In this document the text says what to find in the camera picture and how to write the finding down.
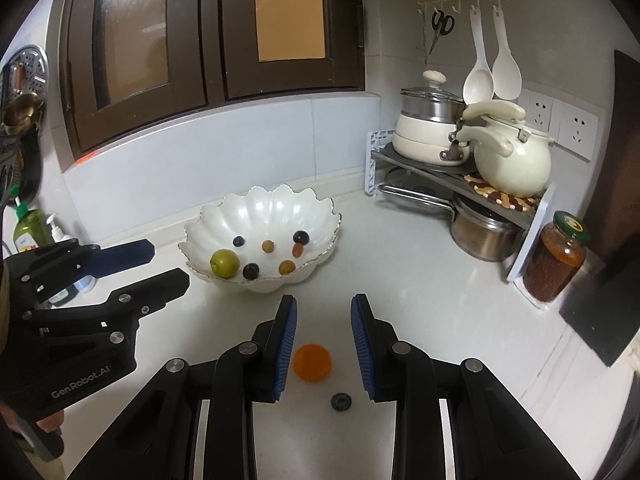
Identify black knife block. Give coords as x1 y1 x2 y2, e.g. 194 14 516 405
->
558 260 640 368

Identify stainless steel pot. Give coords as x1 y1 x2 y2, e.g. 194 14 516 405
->
450 195 526 263

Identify white ladle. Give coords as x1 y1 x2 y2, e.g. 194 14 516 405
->
461 0 496 106

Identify orange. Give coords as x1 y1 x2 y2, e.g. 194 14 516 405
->
292 343 333 382

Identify patterned trivet mat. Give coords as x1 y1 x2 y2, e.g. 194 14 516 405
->
462 172 543 212

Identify steel pan lid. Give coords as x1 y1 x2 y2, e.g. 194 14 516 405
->
377 165 456 216

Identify dark wooden cutting board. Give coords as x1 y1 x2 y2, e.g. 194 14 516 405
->
582 50 640 271

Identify green apple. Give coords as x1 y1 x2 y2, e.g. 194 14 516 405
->
210 248 241 279

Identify green dish soap bottle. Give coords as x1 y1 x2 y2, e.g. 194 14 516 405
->
10 185 53 253

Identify brass strainer ladle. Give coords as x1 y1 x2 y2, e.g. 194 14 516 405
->
1 65 46 136

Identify person's left hand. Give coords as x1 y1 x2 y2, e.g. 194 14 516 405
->
37 411 66 434

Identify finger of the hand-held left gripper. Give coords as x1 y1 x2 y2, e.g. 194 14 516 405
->
22 267 191 358
4 238 157 307

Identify white scalloped bowl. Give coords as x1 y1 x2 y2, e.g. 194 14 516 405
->
178 184 343 295

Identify glass jar of red sauce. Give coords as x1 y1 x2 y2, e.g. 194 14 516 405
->
522 210 590 303

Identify brown framed window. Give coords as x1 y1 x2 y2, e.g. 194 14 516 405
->
52 0 366 161

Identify white rice spoon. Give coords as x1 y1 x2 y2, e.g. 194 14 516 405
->
491 5 523 101

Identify white pump bottle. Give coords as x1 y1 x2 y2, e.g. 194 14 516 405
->
45 213 98 307

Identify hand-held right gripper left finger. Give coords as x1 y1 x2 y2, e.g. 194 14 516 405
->
102 294 299 480

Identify white wall outlet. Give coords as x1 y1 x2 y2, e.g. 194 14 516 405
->
552 100 599 162
520 89 556 128

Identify cream saucepan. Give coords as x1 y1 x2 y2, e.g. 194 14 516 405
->
391 112 473 167

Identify cream kettle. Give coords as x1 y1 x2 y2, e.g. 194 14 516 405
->
455 100 557 198

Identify grey and white shelf rack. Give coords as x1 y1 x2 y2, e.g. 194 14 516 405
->
365 129 557 283

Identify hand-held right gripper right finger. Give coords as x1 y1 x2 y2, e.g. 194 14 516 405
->
350 293 566 480

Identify black handled scissors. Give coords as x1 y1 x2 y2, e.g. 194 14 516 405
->
427 9 456 56

